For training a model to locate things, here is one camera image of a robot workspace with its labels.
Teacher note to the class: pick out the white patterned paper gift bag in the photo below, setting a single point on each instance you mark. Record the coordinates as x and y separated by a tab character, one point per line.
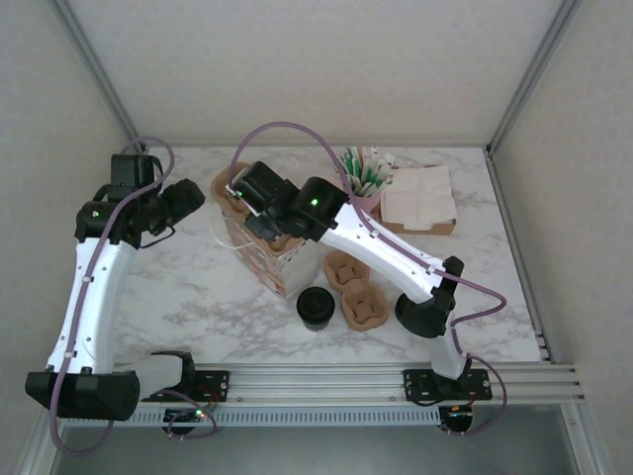
262	267

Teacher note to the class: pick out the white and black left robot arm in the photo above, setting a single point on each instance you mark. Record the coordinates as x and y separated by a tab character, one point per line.
94	307

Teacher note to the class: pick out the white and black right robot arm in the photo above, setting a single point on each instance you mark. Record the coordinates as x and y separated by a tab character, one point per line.
386	257

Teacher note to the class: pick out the green striped wrapped straw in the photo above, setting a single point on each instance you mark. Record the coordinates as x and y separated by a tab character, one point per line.
353	168

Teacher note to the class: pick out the white paper wrapped straw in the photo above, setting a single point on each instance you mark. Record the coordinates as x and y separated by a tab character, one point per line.
387	182
381	173
361	168
369	168
387	173
374	165

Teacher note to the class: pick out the white paper napkin stack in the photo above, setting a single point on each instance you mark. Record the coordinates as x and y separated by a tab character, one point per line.
420	198

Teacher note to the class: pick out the brown cardboard napkin tray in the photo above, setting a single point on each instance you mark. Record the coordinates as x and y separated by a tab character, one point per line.
425	227

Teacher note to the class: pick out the small lit controller board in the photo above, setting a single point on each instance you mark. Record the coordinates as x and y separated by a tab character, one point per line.
190	414
457	413

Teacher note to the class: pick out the aluminium frame post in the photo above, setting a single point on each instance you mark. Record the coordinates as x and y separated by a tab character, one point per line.
526	79
105	79

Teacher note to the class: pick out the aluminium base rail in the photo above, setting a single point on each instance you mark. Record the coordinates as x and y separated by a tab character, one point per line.
316	383

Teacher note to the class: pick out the aluminium table side rail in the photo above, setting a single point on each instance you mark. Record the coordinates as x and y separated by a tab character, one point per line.
518	247

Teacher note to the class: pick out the aluminium frame leg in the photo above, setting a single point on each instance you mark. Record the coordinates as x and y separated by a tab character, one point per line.
34	445
583	440

